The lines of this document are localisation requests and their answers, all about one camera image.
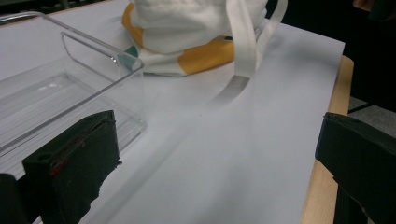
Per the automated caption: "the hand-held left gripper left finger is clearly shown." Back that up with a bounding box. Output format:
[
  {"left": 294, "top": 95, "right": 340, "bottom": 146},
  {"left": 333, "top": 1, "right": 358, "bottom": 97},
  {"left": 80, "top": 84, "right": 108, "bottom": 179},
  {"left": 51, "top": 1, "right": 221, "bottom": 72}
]
[{"left": 21, "top": 109, "right": 122, "bottom": 224}]

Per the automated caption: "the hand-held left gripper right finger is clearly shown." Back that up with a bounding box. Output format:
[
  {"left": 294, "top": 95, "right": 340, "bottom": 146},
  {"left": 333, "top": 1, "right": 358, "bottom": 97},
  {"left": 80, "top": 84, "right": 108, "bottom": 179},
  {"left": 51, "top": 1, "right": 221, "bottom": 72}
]
[{"left": 315, "top": 112, "right": 396, "bottom": 224}]

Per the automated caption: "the clear plastic box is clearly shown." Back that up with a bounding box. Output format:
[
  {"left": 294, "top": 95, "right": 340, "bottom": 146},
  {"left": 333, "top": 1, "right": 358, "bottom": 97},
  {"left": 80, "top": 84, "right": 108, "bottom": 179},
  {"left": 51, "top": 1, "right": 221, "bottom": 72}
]
[{"left": 0, "top": 11, "right": 148, "bottom": 181}]

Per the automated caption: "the white and yellow tote bag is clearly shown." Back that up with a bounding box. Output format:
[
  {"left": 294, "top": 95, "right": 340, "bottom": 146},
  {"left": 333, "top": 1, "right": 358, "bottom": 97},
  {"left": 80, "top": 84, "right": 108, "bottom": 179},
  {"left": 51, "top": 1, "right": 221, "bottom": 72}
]
[{"left": 120, "top": 0, "right": 289, "bottom": 79}]

